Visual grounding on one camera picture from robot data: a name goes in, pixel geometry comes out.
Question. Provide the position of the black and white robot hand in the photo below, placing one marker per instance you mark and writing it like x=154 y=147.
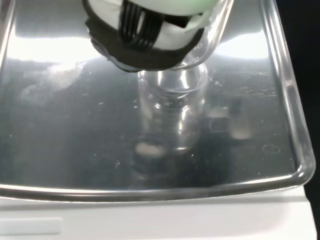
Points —
x=140 y=57

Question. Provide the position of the white electronic balance steel pan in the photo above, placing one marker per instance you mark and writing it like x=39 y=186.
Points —
x=75 y=125

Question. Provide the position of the black bench cloth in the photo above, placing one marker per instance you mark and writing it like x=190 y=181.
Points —
x=310 y=75

